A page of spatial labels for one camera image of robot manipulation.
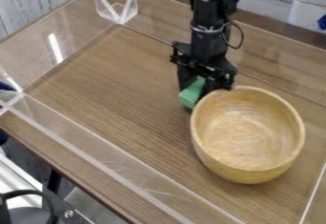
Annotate green rectangular block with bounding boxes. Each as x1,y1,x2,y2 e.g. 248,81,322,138
178,77,205,110

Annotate light wooden bowl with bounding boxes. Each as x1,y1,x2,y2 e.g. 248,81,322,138
190,86,306,184

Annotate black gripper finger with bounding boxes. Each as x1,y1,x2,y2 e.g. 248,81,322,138
201,76,232,97
177,64,198,91

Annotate white container background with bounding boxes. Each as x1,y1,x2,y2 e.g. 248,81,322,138
288,0,326,34

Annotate clear acrylic wall panel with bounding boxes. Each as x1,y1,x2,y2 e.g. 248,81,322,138
0,90,245,224

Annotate clear acrylic corner bracket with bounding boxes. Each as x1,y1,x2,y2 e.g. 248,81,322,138
95,0,139,25

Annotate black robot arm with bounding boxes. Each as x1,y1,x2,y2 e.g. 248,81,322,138
171,0,245,102

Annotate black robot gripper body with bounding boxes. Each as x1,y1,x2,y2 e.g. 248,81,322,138
171,26,237,86

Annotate black table leg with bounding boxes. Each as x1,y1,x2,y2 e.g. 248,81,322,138
47,170,63,193

